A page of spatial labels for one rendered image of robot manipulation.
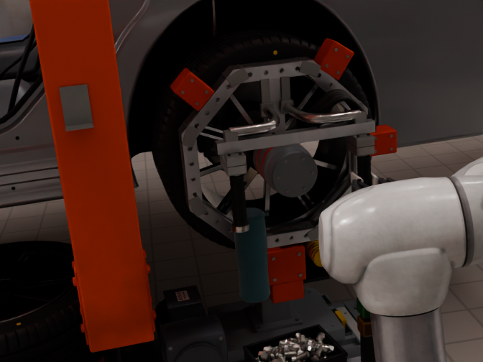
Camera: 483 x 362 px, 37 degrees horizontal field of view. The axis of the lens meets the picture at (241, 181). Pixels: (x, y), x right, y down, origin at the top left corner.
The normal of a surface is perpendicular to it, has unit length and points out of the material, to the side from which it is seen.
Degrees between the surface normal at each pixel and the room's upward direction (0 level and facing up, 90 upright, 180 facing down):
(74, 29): 90
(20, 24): 90
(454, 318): 0
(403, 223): 58
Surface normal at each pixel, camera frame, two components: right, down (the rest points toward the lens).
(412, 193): -0.12, -0.75
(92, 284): 0.24, 0.32
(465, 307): -0.07, -0.94
